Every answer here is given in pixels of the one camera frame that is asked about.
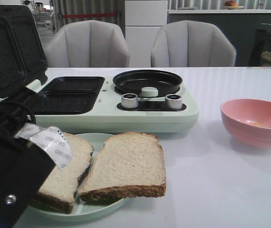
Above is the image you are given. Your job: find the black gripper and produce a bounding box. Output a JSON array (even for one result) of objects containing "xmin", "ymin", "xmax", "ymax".
[{"xmin": 0, "ymin": 88, "xmax": 55, "ymax": 228}]

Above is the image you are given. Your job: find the bread slice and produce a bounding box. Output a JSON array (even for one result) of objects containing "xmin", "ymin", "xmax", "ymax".
[
  {"xmin": 78, "ymin": 132, "xmax": 166, "ymax": 201},
  {"xmin": 30, "ymin": 133, "xmax": 93, "ymax": 214}
]

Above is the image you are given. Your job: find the breakfast maker hinged lid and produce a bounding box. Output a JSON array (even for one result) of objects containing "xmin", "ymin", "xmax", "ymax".
[{"xmin": 0, "ymin": 4, "xmax": 47, "ymax": 100}]

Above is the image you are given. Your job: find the pink bowl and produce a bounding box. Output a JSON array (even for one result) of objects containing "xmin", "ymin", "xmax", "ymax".
[{"xmin": 221, "ymin": 99, "xmax": 271, "ymax": 148}]

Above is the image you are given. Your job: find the mint green breakfast maker base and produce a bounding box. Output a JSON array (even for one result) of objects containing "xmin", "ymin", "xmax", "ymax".
[{"xmin": 28, "ymin": 76, "xmax": 199, "ymax": 133}]

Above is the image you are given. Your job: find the white printed tape label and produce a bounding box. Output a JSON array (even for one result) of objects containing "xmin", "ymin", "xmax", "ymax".
[{"xmin": 15, "ymin": 123, "xmax": 73, "ymax": 170}]

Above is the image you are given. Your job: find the mint green round plate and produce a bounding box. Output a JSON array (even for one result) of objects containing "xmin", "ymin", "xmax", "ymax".
[{"xmin": 28, "ymin": 133, "xmax": 130, "ymax": 223}]

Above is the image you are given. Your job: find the left silver control knob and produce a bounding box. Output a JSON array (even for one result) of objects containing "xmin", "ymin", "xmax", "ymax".
[{"xmin": 121, "ymin": 93, "xmax": 139, "ymax": 109}]

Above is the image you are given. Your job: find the silver control knob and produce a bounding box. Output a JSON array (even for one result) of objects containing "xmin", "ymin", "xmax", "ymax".
[
  {"xmin": 121, "ymin": 93, "xmax": 139, "ymax": 109},
  {"xmin": 165, "ymin": 94, "xmax": 183, "ymax": 110}
]

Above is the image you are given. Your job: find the left grey upholstered chair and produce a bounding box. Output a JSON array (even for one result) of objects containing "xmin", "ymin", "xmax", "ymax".
[{"xmin": 45, "ymin": 20, "xmax": 130, "ymax": 68}]

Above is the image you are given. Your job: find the grey upholstered chair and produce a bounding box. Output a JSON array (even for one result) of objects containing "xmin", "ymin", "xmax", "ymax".
[
  {"xmin": 150, "ymin": 20, "xmax": 236, "ymax": 67},
  {"xmin": 45, "ymin": 20, "xmax": 130, "ymax": 68}
]

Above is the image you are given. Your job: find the black round frying pan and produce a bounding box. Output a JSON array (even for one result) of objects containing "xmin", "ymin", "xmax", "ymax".
[{"xmin": 112, "ymin": 69, "xmax": 183, "ymax": 97}]

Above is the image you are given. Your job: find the right silver control knob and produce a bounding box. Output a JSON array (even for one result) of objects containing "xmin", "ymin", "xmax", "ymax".
[{"xmin": 165, "ymin": 94, "xmax": 183, "ymax": 110}]

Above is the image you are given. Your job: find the red barrier tape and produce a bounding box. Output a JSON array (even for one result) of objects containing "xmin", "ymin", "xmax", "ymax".
[{"xmin": 61, "ymin": 12, "xmax": 118, "ymax": 19}]

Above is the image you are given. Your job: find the white cabinet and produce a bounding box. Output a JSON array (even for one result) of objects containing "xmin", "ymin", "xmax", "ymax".
[{"xmin": 125, "ymin": 0, "xmax": 168, "ymax": 67}]

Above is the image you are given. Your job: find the right grey upholstered chair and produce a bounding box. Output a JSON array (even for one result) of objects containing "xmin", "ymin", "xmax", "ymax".
[{"xmin": 150, "ymin": 20, "xmax": 236, "ymax": 67}]

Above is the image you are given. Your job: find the grey counter with white top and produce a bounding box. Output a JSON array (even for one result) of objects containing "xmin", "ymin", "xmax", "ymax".
[{"xmin": 168, "ymin": 9, "xmax": 271, "ymax": 67}]

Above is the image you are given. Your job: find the fruit plate on counter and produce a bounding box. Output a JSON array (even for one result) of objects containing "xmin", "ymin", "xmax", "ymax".
[{"xmin": 223, "ymin": 0, "xmax": 244, "ymax": 10}]

